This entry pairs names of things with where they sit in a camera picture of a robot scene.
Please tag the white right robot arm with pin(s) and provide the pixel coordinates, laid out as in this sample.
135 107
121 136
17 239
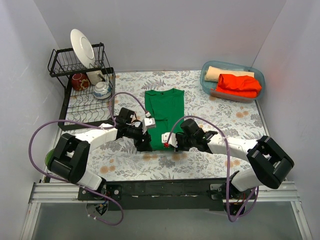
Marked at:
269 163

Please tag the white cup in rack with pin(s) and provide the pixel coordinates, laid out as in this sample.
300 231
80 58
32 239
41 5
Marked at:
97 76

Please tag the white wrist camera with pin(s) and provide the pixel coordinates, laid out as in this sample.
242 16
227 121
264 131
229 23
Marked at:
169 140
148 123

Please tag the green floral mug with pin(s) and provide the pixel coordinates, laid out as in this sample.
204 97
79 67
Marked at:
48 156

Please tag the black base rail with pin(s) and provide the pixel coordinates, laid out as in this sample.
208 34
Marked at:
167 194

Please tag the beige rolled t shirt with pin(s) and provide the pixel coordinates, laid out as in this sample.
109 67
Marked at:
213 73

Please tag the red floral bowl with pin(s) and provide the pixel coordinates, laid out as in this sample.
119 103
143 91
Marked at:
80 81

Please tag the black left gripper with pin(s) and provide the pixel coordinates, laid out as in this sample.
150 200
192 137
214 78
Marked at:
142 141

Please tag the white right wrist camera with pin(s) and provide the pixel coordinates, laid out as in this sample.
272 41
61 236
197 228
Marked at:
169 140

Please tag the white plate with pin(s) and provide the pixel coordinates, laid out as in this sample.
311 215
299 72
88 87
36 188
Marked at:
82 48

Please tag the black wire dish rack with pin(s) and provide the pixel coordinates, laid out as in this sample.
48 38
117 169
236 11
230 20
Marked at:
82 106

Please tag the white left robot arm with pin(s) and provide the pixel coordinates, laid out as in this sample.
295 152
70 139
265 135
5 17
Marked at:
69 158

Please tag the clear blue plastic bin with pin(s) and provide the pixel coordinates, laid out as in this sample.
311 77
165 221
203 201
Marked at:
209 87

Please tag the green t shirt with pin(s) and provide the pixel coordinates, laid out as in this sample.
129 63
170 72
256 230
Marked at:
166 107

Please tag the orange rolled t shirt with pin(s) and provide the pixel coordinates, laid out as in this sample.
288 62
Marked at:
241 86

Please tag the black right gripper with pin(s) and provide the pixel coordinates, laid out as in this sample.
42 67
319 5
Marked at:
178 143

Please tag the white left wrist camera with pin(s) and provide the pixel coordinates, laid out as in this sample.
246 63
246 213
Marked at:
148 123

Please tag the white blue teapot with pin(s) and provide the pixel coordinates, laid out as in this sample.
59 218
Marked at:
102 90

